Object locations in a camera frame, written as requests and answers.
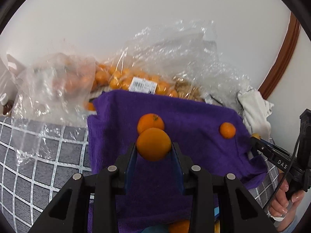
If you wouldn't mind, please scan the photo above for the orange under towel edge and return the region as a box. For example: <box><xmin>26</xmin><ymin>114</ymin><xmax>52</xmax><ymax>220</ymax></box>
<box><xmin>168</xmin><ymin>219</ymin><xmax>190</xmax><ymax>233</ymax></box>

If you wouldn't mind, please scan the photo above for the white barcode label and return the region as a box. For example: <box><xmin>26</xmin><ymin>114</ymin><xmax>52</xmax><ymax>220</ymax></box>
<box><xmin>129</xmin><ymin>77</ymin><xmax>158</xmax><ymax>94</ymax></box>

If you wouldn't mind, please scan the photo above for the clear bag of tangerines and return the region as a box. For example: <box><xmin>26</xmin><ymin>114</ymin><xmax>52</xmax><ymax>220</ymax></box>
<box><xmin>12</xmin><ymin>53</ymin><xmax>96</xmax><ymax>128</ymax></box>

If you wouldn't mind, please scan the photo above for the white capped bottle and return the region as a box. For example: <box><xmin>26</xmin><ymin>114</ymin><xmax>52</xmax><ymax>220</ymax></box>
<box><xmin>0</xmin><ymin>93</ymin><xmax>14</xmax><ymax>116</ymax></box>

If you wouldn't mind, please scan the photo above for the grey checked bedsheet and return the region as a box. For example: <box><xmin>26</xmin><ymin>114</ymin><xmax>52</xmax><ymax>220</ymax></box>
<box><xmin>1</xmin><ymin>118</ymin><xmax>278</xmax><ymax>232</ymax></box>

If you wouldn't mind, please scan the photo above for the white plastic bag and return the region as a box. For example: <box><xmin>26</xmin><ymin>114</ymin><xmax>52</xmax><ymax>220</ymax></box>
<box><xmin>0</xmin><ymin>54</ymin><xmax>26</xmax><ymax>100</ymax></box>

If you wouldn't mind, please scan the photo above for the small yellow kumquat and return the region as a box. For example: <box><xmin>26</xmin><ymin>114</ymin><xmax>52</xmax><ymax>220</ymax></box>
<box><xmin>252</xmin><ymin>133</ymin><xmax>260</xmax><ymax>139</ymax></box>

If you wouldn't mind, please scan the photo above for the right hand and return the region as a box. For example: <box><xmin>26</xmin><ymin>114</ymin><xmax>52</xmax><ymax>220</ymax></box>
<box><xmin>268</xmin><ymin>179</ymin><xmax>305</xmax><ymax>228</ymax></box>

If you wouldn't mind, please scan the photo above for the white cloth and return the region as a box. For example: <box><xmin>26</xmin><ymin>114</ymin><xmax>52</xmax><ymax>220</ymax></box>
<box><xmin>237</xmin><ymin>86</ymin><xmax>274</xmax><ymax>141</ymax></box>

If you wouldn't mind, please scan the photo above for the large clear plastic bag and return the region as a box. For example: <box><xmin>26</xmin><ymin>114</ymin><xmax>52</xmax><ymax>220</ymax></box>
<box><xmin>96</xmin><ymin>21</ymin><xmax>252</xmax><ymax>111</ymax></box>

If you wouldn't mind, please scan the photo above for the small orange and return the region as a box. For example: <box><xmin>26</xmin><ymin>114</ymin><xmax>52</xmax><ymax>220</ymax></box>
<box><xmin>219</xmin><ymin>122</ymin><xmax>236</xmax><ymax>139</ymax></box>

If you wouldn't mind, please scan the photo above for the blue bowl under towel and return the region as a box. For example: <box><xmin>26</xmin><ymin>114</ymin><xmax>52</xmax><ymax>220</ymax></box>
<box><xmin>141</xmin><ymin>225</ymin><xmax>169</xmax><ymax>233</ymax></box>

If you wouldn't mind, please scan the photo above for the purple towel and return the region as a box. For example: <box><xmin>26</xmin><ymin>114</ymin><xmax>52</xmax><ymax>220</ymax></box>
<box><xmin>87</xmin><ymin>90</ymin><xmax>267</xmax><ymax>232</ymax></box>

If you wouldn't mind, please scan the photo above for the brown wooden door frame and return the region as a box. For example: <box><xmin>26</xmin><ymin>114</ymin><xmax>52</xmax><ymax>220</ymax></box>
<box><xmin>258</xmin><ymin>12</ymin><xmax>301</xmax><ymax>100</ymax></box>

